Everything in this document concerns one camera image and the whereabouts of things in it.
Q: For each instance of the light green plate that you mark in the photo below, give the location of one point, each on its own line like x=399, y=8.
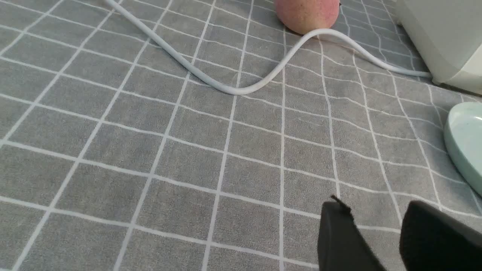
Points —
x=463, y=141

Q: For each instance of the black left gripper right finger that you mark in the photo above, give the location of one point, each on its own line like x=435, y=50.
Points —
x=433, y=241

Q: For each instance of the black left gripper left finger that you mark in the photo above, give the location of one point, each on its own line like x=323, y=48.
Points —
x=341, y=246

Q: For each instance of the grey checked tablecloth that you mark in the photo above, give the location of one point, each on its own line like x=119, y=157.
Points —
x=115, y=157

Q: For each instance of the pink peach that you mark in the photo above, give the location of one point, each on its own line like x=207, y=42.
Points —
x=303, y=16

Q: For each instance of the white toaster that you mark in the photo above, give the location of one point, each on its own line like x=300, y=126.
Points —
x=448, y=35

